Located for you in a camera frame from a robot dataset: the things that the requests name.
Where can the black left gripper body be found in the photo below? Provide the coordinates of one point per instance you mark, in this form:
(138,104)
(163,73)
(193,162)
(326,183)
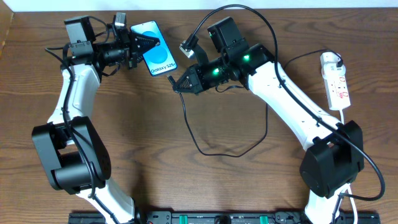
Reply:
(131,48)

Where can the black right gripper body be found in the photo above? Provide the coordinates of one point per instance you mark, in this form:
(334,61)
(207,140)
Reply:
(196,78)

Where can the blue Galaxy smartphone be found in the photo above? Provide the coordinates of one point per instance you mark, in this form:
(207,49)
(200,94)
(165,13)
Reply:
(159,60)

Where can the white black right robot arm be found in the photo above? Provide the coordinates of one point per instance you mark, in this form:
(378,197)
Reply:
(333,150)

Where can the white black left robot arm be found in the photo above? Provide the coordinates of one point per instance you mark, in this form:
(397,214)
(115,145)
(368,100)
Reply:
(70,149)

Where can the white charger plug adapter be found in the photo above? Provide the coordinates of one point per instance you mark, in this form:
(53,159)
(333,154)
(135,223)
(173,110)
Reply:
(331,57)

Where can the white power strip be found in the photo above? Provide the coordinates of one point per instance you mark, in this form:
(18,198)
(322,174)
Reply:
(336,87)

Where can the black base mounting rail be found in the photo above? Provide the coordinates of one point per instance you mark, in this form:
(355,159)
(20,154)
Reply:
(289,217)

